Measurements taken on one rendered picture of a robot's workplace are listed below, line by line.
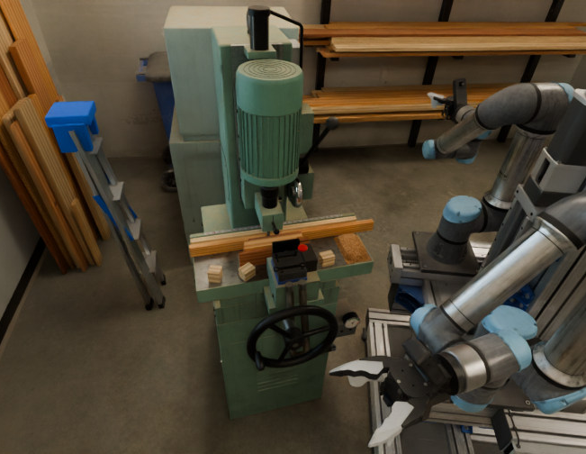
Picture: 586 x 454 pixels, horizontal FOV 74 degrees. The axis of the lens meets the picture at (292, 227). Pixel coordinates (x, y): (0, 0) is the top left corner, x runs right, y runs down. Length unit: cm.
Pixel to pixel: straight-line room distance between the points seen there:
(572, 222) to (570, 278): 43
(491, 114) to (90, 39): 291
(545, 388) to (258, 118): 93
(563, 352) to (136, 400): 175
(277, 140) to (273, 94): 13
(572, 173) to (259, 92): 79
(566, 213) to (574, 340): 27
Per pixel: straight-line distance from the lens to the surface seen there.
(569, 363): 106
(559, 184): 118
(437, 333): 91
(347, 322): 148
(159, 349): 227
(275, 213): 126
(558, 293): 134
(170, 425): 206
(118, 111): 370
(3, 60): 262
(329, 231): 142
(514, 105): 132
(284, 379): 181
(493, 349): 79
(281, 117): 105
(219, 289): 127
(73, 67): 364
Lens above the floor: 184
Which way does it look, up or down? 40 degrees down
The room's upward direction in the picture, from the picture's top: 3 degrees clockwise
